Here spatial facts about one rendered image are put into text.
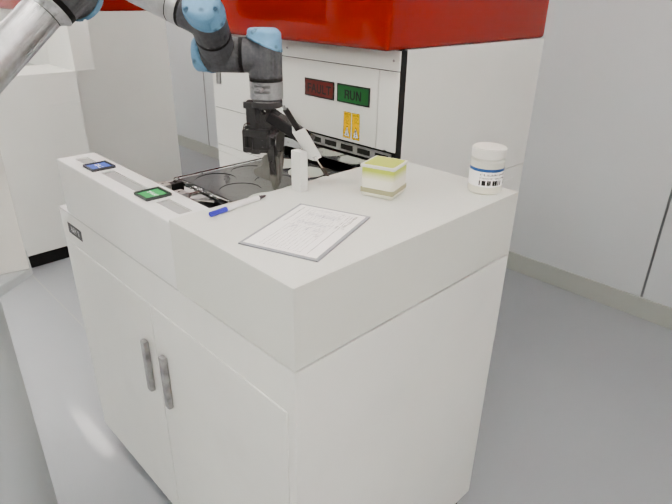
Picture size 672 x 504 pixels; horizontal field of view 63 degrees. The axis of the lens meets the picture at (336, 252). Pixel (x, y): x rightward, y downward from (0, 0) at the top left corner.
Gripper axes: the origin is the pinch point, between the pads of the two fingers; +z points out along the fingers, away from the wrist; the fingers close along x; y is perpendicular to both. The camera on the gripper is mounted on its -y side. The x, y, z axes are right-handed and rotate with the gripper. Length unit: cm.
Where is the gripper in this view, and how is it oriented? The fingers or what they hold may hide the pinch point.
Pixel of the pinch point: (278, 185)
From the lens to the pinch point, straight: 135.4
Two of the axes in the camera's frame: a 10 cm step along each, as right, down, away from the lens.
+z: -0.2, 9.0, 4.3
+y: -9.8, -0.9, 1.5
